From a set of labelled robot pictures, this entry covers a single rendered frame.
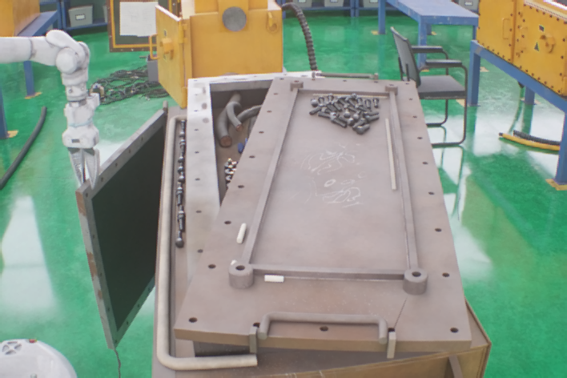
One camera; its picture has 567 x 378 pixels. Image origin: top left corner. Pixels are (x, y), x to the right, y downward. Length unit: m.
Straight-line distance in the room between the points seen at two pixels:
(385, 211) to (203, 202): 0.38
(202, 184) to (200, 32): 2.56
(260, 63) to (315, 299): 3.10
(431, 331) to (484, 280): 2.60
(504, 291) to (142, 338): 1.89
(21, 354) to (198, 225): 1.47
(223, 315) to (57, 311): 2.47
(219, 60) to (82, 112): 2.38
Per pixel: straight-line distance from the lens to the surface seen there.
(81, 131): 1.72
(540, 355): 3.13
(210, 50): 3.99
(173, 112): 2.24
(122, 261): 2.04
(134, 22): 5.49
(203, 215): 1.33
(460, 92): 5.13
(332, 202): 1.32
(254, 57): 4.02
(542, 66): 4.91
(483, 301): 3.42
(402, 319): 1.00
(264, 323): 0.97
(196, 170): 1.52
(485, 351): 1.20
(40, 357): 2.59
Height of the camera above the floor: 1.98
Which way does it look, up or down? 26 degrees down
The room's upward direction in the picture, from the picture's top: 1 degrees counter-clockwise
